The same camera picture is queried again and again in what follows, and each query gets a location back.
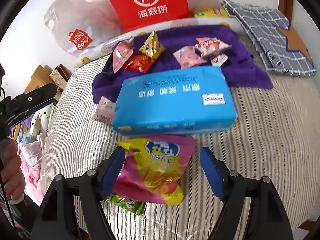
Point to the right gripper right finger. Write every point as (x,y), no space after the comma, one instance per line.
(267,218)

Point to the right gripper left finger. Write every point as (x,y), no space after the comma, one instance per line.
(57,217)

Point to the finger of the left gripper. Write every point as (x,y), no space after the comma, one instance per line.
(41,96)
(21,115)

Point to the pale pink nougat packet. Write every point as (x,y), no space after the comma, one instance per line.
(105,111)

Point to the green snack bag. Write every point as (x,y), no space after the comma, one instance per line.
(126,203)

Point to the pink silver-striped snack packet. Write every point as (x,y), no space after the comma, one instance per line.
(121,53)

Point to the red snack packet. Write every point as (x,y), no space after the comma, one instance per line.
(138,63)

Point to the pink yellow chip bag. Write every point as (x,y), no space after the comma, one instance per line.
(152,168)

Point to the yellow pyramid snack packet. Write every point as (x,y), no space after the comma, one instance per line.
(152,47)

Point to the small pink candy packet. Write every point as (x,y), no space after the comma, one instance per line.
(187,57)

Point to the light pink pastry packet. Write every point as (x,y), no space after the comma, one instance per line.
(219,60)

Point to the strawberry white snack packet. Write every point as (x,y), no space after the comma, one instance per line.
(209,47)

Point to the person's left hand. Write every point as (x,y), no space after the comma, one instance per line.
(12,176)

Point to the floral white pillow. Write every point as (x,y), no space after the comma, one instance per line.
(41,119)

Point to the brown patterned box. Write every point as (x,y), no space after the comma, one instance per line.
(60,76)

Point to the pink clothing pile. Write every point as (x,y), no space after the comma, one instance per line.
(31,157)

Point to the white Miniso plastic bag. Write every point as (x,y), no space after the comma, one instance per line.
(77,26)

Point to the red Haidilao paper bag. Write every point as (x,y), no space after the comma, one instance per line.
(135,14)

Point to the blue tissue pack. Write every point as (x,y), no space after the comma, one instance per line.
(182,101)

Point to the yellow snack bag behind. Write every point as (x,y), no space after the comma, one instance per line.
(209,12)

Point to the grey checked folded cloth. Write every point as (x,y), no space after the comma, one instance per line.
(279,45)

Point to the brown wooden door frame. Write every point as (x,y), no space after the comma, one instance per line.
(286,8)

